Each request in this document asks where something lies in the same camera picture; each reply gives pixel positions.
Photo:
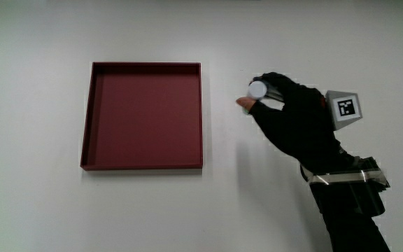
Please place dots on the person's right forearm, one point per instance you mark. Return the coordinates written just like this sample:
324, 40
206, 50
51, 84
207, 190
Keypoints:
352, 210

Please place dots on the dark red square tray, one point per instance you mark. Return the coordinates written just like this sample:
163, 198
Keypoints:
145, 119

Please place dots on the person's right hand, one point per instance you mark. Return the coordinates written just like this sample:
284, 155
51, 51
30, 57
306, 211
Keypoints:
299, 122

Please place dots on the white glue stick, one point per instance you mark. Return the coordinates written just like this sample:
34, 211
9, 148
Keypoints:
257, 89

